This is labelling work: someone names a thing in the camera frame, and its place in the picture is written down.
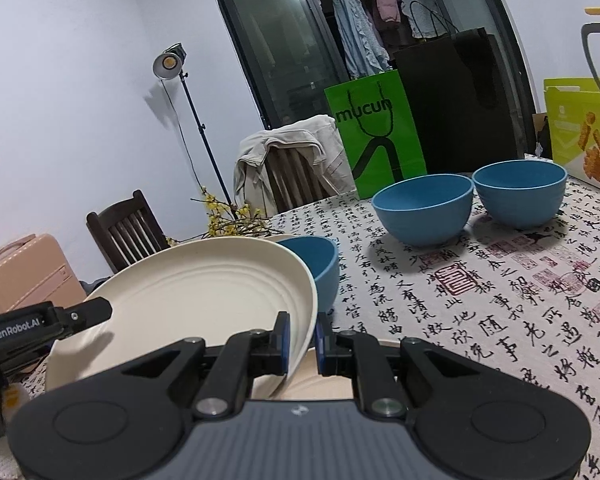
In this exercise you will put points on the yellow-green snack box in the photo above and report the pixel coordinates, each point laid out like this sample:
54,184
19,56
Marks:
565,125

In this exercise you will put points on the green paper bag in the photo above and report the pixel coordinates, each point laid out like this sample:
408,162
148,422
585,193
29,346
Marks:
405,135

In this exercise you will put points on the calligraphy printed tablecloth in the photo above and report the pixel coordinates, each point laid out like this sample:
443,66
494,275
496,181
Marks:
480,310

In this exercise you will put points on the hanging pink garment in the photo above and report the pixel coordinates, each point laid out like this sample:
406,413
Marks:
385,0

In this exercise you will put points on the wooden chair under jacket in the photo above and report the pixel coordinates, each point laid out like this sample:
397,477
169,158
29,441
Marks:
290,180

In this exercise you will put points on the black paper bag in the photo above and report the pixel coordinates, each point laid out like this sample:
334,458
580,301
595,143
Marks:
460,110

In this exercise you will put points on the chair with beige jacket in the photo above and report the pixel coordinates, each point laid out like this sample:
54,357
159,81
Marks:
280,135

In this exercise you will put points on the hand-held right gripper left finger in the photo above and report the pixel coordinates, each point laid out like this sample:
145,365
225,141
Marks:
282,340

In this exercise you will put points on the dark framed glass door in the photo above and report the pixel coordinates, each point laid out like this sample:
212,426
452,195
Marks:
270,50

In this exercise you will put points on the hanging blue shirt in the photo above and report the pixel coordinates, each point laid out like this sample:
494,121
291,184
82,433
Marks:
355,30

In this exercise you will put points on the blue bowl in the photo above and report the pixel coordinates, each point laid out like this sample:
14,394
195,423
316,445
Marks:
422,215
320,270
520,200

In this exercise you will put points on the yellow thermos jug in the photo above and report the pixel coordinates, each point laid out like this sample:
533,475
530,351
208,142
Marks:
586,42

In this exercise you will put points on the yellow flower branch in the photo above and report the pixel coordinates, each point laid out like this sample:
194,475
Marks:
220,225

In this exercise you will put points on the hanging white garment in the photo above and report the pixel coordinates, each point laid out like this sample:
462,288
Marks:
420,5

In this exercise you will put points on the studio lamp on stand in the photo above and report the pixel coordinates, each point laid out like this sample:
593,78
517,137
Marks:
167,62

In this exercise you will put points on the dark wooden chair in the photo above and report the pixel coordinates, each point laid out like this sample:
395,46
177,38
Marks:
125,235

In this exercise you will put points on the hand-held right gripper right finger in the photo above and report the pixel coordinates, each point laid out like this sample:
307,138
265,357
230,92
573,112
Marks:
321,342

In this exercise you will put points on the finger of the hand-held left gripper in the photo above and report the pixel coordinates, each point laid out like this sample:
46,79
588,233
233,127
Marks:
92,310

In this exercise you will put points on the person's left hand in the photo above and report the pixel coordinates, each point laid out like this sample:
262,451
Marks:
10,400

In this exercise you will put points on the pink hard suitcase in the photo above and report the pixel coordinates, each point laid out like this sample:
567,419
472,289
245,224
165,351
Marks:
25,280

